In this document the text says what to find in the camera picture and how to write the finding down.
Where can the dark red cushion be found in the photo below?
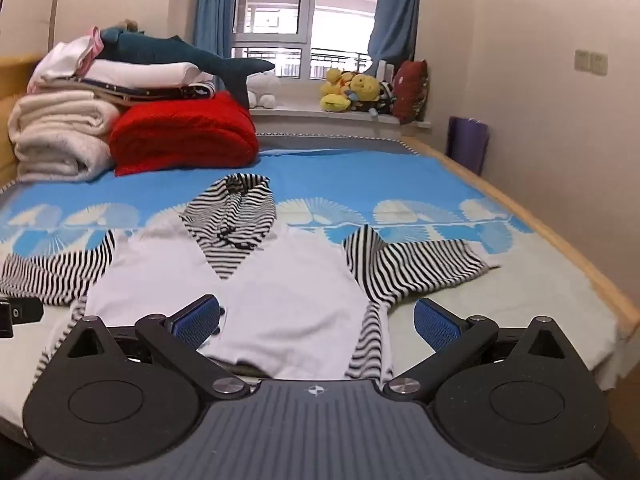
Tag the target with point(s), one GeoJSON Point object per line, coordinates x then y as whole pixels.
{"type": "Point", "coordinates": [411, 90]}

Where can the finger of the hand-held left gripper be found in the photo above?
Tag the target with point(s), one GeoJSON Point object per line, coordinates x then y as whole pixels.
{"type": "Point", "coordinates": [20, 314]}

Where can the blue white printed bed sheet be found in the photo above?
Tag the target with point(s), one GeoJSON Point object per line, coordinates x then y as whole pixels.
{"type": "Point", "coordinates": [350, 175]}

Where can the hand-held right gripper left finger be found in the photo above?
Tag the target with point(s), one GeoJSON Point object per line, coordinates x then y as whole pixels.
{"type": "Point", "coordinates": [197, 321]}

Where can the white window sill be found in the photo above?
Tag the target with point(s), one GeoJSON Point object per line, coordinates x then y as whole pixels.
{"type": "Point", "coordinates": [300, 114]}

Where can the wall switch plate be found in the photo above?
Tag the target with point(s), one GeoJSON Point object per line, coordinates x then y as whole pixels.
{"type": "Point", "coordinates": [591, 62]}

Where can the pink white folded cloth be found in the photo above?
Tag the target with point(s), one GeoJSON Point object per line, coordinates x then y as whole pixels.
{"type": "Point", "coordinates": [75, 55]}

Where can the blue curtain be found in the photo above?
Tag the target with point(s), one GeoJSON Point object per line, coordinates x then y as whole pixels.
{"type": "Point", "coordinates": [215, 10]}
{"type": "Point", "coordinates": [395, 5]}

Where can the beige wardrobe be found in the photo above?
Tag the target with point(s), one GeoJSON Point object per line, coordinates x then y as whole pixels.
{"type": "Point", "coordinates": [30, 5]}

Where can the purple box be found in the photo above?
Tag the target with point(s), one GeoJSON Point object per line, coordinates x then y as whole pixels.
{"type": "Point", "coordinates": [467, 142]}

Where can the white plush toy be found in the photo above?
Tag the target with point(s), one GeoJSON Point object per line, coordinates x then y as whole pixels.
{"type": "Point", "coordinates": [264, 89]}

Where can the yellow round plush toy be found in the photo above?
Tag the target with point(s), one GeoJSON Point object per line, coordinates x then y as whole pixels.
{"type": "Point", "coordinates": [365, 87]}

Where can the window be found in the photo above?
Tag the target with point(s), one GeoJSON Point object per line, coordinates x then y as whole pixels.
{"type": "Point", "coordinates": [305, 15]}

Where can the blue shark plush toy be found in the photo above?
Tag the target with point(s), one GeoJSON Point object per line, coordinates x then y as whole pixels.
{"type": "Point", "coordinates": [200, 57]}

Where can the cream folded blanket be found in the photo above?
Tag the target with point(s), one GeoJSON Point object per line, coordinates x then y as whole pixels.
{"type": "Point", "coordinates": [60, 135]}

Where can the striped white hooded shirt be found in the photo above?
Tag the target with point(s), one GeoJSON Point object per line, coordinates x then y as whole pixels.
{"type": "Point", "coordinates": [280, 285]}

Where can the navy patterned folded cloth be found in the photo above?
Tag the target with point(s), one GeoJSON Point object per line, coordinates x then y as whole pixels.
{"type": "Point", "coordinates": [165, 94]}

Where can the brown plush toy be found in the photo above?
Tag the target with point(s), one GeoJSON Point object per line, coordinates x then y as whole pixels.
{"type": "Point", "coordinates": [130, 25]}

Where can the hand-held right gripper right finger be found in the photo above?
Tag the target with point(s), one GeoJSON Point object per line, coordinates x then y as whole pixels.
{"type": "Point", "coordinates": [436, 324]}

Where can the yellow duck plush toy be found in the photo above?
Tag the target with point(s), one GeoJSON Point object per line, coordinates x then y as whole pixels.
{"type": "Point", "coordinates": [334, 92]}

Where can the red folded blanket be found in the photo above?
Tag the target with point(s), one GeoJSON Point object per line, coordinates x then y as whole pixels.
{"type": "Point", "coordinates": [185, 135]}

